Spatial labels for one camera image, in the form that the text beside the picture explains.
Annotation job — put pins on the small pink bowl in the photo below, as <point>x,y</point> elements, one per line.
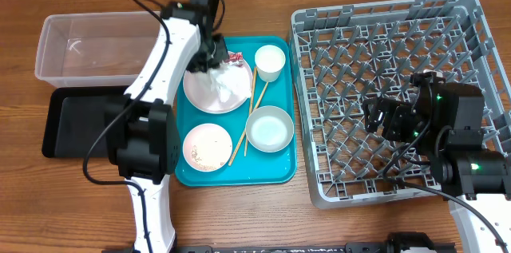
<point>207,147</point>

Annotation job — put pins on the teal serving tray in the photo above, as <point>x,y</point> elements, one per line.
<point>251,166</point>

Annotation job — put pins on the clear plastic bin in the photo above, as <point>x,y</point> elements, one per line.
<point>94,49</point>

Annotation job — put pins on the white napkin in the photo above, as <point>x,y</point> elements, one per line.
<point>230,80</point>

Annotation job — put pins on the large white plate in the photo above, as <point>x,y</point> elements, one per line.
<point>197,88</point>

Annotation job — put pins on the red snack wrapper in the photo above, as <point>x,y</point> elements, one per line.
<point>235,57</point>

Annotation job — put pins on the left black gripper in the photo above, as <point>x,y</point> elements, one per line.
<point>221,50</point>

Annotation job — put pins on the grey bowl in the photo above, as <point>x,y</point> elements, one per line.
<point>270,129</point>

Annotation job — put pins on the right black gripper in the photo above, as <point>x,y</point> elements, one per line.
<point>396,113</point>

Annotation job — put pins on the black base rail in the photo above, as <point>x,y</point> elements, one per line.
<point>396,242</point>

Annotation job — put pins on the black tray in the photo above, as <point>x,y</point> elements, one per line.
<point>104,122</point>

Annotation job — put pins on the grey dishwasher rack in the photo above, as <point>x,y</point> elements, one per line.
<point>343,55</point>

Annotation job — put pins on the white cup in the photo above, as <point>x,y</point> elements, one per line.
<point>269,60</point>

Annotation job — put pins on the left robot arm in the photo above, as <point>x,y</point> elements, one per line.
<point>183,26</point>

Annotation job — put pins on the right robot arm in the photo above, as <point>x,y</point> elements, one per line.
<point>443,123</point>

